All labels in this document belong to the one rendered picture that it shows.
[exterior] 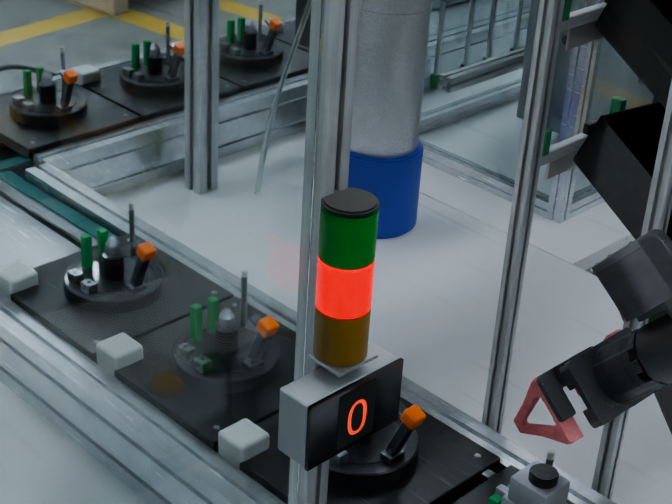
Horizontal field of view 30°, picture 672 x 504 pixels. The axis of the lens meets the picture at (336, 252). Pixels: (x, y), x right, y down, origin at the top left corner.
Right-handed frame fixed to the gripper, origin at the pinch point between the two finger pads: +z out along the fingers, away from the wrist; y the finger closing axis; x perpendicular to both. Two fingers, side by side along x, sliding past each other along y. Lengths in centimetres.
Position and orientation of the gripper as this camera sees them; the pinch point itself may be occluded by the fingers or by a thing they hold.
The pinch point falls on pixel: (552, 404)
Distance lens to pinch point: 126.4
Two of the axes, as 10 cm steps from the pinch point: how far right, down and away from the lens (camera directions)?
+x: 4.8, 8.7, -1.4
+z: -5.2, 4.0, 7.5
